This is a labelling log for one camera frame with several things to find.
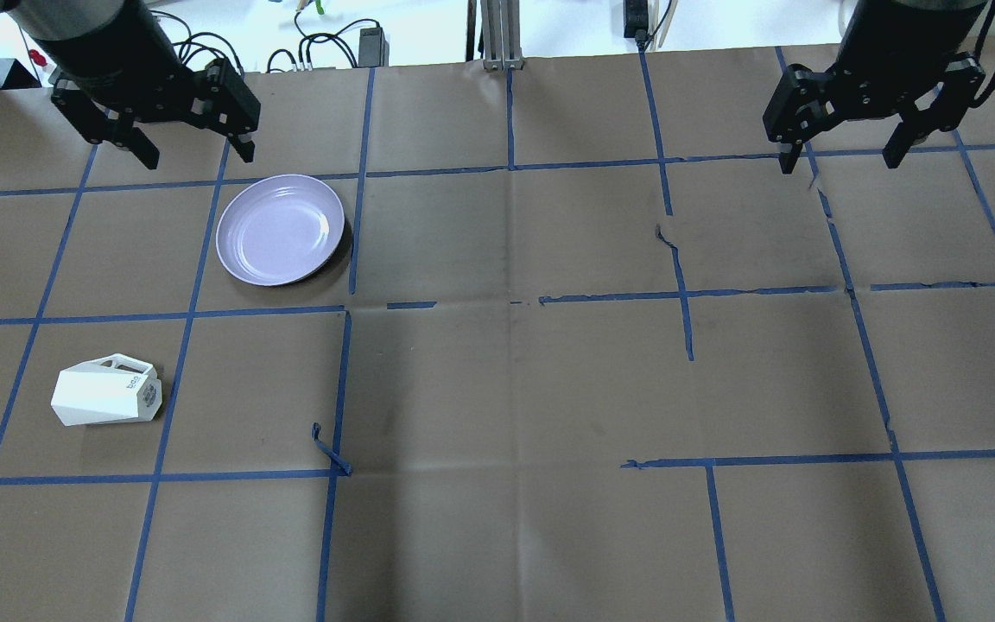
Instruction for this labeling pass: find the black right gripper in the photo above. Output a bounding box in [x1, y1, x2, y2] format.
[762, 52, 985, 175]

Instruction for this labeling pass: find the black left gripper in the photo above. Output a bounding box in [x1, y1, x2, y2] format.
[51, 58, 261, 170]

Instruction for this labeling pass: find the white faceted cup with handle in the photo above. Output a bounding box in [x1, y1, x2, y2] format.
[51, 353, 163, 428]

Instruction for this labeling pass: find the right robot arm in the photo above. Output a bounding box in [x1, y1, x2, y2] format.
[762, 1, 995, 175]

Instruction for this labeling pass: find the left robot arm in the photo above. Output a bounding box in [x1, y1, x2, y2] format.
[0, 1, 261, 169]

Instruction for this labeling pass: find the lavender round plate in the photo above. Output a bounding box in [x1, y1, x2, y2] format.
[214, 174, 347, 287]

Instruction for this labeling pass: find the black power adapter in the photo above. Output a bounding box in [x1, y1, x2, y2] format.
[356, 25, 390, 68]

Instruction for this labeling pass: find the aluminium frame post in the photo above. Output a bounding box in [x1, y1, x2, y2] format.
[478, 0, 523, 72]

